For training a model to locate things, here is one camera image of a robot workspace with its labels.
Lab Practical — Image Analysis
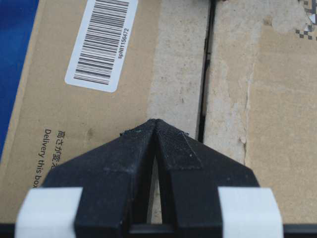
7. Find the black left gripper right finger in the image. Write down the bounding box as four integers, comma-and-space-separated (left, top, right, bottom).
155, 119, 284, 238

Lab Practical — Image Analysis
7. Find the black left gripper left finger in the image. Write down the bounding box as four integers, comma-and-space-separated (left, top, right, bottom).
14, 119, 155, 238

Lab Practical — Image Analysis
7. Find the brown cardboard box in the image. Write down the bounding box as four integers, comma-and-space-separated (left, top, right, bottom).
0, 0, 317, 223

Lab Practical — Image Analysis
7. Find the white barcode label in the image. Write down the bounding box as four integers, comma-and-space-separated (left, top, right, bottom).
64, 0, 138, 93

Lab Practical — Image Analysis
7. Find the blue table cloth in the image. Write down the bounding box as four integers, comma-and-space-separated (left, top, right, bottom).
0, 0, 39, 165

